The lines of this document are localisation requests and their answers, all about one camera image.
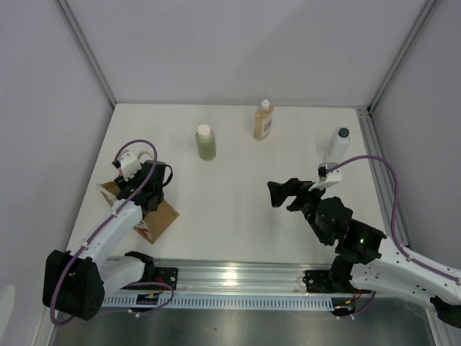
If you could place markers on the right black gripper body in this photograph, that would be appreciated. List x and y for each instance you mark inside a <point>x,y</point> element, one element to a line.
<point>307,203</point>

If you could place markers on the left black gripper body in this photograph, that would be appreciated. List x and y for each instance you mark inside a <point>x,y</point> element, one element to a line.
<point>132,182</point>

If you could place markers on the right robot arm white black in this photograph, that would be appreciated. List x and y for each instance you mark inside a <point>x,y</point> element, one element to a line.
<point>366,258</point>

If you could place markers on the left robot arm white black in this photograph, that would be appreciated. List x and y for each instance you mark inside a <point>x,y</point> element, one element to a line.
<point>77,280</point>

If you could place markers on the white bottle grey cap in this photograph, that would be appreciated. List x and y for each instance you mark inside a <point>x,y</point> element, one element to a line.
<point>337,145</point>

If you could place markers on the amber liquid bottle white cap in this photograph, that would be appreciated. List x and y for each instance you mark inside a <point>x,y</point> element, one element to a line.
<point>263,120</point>

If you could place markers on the green liquid bottle white cap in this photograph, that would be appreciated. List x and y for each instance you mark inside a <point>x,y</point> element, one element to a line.
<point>206,145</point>

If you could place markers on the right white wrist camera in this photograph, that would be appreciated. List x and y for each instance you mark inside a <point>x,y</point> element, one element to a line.
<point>328,176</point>

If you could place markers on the right side aluminium rail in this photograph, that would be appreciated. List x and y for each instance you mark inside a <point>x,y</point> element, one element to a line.
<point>382,176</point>

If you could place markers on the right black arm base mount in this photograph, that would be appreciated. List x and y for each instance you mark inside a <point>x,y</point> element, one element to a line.
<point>318,281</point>

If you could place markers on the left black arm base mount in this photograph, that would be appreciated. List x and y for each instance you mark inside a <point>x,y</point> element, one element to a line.
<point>153,274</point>

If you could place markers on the aluminium mounting rail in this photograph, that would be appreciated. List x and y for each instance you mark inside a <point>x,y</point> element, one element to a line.
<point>207,277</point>

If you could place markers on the white slotted cable duct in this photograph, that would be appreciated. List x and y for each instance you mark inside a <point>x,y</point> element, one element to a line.
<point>186,301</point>

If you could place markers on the left aluminium frame post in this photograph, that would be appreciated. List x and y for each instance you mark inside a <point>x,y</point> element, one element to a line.
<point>82,44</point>

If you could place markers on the aluminium frame post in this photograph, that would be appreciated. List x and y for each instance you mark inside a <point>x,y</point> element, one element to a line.
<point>415,32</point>
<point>82,44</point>

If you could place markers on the right aluminium frame post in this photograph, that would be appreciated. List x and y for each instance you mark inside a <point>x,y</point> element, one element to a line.
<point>415,32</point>

